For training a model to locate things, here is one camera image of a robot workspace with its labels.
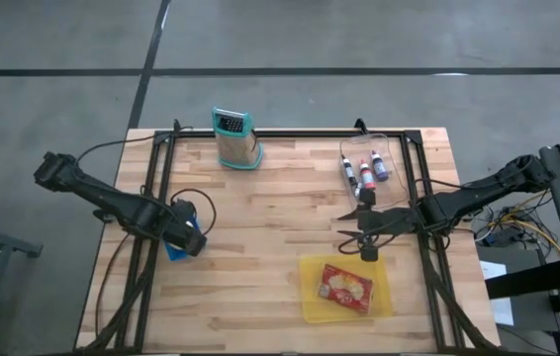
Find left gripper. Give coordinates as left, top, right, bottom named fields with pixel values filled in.
left=160, top=198, right=208, bottom=257

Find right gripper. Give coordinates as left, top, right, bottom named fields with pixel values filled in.
left=337, top=188, right=419, bottom=263

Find red food colour bottle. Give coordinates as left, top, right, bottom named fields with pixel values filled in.
left=358, top=158, right=377, bottom=192

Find black food colour bottle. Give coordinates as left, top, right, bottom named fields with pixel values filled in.
left=341, top=153, right=359, bottom=188

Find violet food colour bottle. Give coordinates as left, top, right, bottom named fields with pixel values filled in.
left=370, top=149, right=390, bottom=183

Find red snack packet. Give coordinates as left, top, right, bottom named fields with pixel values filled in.
left=317, top=263, right=375, bottom=314

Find blue plastic basket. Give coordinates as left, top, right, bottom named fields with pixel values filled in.
left=163, top=217, right=203, bottom=262

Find clear plastic container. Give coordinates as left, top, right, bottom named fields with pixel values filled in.
left=339, top=133, right=410, bottom=212

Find yellow plastic bin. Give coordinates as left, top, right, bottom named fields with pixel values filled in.
left=299, top=253, right=394, bottom=325

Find teal steel box grater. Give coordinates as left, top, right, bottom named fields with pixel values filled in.
left=210, top=105, right=265, bottom=172

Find black flat bar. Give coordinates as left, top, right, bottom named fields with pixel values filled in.
left=485, top=258, right=560, bottom=301

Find grey metal stand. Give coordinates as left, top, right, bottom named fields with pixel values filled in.
left=0, top=216, right=45, bottom=356

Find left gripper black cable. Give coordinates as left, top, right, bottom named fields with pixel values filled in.
left=170, top=187, right=218, bottom=236

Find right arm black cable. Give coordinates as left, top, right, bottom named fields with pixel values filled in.
left=337, top=226, right=395, bottom=256

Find thin black cable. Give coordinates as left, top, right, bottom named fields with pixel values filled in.
left=75, top=126, right=185, bottom=164

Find black aluminium table frame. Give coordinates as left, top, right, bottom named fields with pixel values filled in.
left=81, top=118, right=499, bottom=356

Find yellow floor cable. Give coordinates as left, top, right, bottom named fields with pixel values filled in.
left=487, top=212, right=560, bottom=261

